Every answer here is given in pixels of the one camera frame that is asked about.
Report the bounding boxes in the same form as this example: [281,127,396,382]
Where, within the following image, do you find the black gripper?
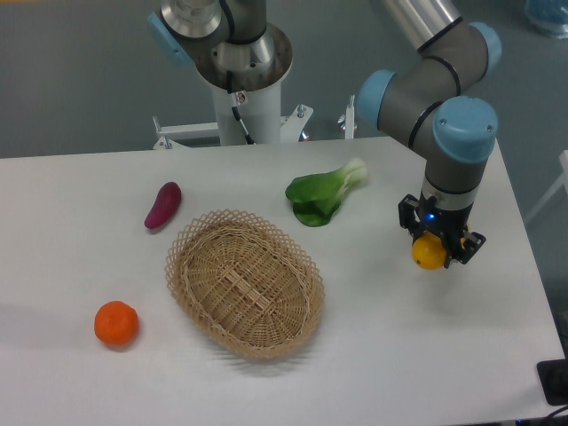
[398,177,486,269]

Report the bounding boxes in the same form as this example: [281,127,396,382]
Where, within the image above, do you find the yellow mango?
[411,232,447,271]

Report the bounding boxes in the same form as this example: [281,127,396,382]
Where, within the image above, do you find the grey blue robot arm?
[147,1,501,264]

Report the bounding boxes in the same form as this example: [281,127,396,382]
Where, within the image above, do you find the woven wicker basket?
[165,209,325,359]

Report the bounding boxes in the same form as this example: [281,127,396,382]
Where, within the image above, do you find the green bok choy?
[285,158,368,227]

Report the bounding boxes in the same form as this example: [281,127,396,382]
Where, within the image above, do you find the black device at table edge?
[536,359,567,406]

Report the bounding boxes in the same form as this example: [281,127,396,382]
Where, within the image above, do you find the blue plastic bag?
[525,0,567,39]

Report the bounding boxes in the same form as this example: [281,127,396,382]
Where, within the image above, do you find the purple sweet potato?
[144,182,182,230]

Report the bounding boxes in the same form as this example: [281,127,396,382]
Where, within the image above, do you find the orange tangerine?
[93,301,139,346]

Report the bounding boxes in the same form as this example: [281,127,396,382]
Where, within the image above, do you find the white frame at right edge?
[524,150,568,225]

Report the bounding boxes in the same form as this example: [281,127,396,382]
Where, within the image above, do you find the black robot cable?
[225,70,256,146]

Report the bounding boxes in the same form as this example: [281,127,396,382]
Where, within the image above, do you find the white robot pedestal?
[153,80,313,150]

